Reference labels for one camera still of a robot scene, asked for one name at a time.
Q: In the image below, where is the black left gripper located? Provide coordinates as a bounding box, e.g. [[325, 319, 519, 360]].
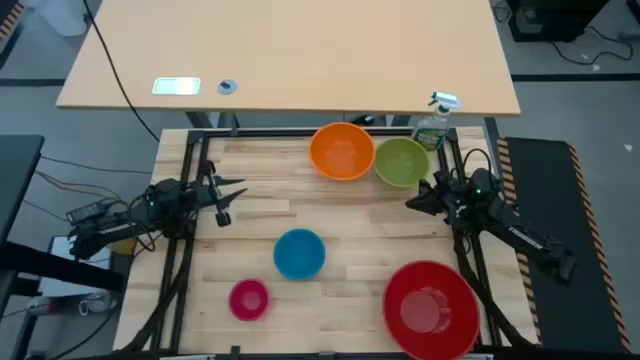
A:
[[192, 160, 249, 214]]

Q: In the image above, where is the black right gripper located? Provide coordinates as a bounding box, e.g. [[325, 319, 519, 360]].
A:
[[405, 169, 472, 227]]

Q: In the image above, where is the small magenta plastic bowl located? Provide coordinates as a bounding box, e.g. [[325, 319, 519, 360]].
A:
[[228, 278, 272, 322]]

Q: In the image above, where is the green plastic bowl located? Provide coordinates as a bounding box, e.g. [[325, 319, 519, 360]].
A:
[[373, 137, 431, 189]]

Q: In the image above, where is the clear spray bottle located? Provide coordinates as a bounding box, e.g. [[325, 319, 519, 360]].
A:
[[411, 91, 461, 152]]

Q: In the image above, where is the blue plastic bowl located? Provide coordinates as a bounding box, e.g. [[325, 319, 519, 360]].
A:
[[272, 228, 327, 282]]

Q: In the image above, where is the orange plastic bowl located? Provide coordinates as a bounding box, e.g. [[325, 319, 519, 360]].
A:
[[308, 121, 377, 182]]

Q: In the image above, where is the large red plastic bowl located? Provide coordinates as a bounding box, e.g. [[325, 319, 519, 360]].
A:
[[382, 259, 481, 360]]

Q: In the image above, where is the yellow container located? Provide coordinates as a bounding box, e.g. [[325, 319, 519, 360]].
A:
[[107, 237, 139, 257]]

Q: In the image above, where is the black mat with hazard stripes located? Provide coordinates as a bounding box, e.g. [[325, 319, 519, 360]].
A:
[[495, 135, 634, 354]]

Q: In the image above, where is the black power adapter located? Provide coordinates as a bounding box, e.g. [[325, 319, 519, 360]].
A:
[[66, 199, 109, 225]]

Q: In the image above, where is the light wooden desk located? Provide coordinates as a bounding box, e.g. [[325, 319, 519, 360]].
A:
[[55, 0, 521, 130]]

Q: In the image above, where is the white box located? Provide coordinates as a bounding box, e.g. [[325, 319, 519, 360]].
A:
[[38, 234, 115, 301]]

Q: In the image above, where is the black equipment case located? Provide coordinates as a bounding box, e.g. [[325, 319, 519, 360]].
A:
[[506, 0, 612, 44]]

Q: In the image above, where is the black aluminium table frame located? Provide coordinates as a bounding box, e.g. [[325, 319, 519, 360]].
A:
[[119, 127, 541, 360]]

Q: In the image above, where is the long black cable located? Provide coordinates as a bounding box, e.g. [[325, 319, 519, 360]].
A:
[[81, 0, 161, 144]]

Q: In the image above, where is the thin black floor cable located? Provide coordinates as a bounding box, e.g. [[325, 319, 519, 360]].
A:
[[548, 24, 636, 67]]

